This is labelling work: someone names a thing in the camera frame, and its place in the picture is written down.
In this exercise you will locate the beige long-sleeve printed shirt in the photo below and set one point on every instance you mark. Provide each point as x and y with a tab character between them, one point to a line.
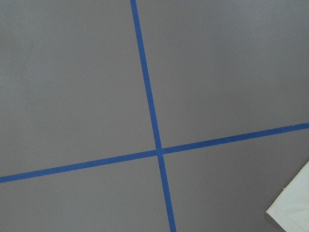
291	208

